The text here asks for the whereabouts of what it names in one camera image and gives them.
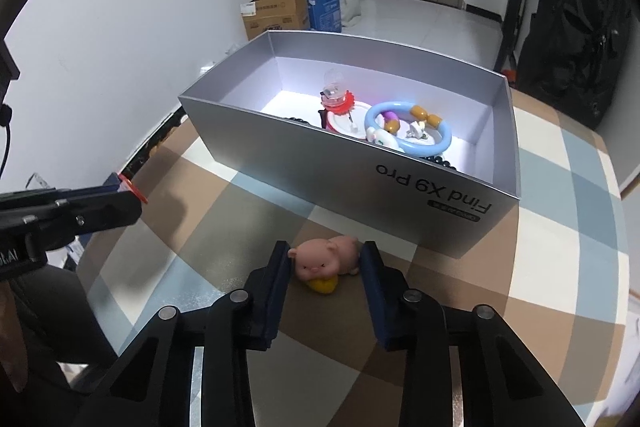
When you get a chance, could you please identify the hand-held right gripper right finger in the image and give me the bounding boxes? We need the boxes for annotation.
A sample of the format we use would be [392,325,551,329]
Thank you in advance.
[359,240,586,427]

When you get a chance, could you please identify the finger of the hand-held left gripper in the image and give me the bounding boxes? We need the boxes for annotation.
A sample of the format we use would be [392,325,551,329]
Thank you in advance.
[0,184,143,254]

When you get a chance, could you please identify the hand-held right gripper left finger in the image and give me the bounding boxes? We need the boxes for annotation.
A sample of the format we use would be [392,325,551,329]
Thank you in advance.
[75,239,291,427]

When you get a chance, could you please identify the pink pig toy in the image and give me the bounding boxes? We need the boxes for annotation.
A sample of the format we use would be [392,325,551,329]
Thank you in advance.
[287,234,362,294]

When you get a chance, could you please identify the grey cardboard box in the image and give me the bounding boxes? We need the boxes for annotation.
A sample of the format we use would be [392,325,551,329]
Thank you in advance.
[178,30,522,260]

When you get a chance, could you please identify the black bead bracelet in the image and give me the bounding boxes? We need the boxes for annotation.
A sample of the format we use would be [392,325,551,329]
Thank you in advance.
[282,114,458,171]

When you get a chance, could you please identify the light blue bracelet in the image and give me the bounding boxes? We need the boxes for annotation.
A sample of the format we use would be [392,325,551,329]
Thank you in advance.
[364,99,452,159]

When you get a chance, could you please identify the red toy ring clear top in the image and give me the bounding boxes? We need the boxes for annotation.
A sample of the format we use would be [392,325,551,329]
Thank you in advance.
[318,69,357,118]

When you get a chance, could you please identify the checked tablecloth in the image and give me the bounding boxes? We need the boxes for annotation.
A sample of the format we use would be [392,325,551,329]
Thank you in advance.
[75,92,631,427]

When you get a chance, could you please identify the brown cardboard box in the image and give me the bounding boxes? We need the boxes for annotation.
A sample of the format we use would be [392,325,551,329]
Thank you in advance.
[241,0,309,42]

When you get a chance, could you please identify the blue carton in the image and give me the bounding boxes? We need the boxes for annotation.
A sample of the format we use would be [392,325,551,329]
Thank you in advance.
[306,0,346,34]

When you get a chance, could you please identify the black hanging bag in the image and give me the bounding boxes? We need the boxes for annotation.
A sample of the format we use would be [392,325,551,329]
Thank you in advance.
[517,0,633,130]

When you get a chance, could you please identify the black cable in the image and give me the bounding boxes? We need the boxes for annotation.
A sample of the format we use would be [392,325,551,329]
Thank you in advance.
[0,104,13,180]

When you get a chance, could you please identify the clear bracelet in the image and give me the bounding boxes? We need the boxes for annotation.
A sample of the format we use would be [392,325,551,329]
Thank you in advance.
[325,104,373,142]

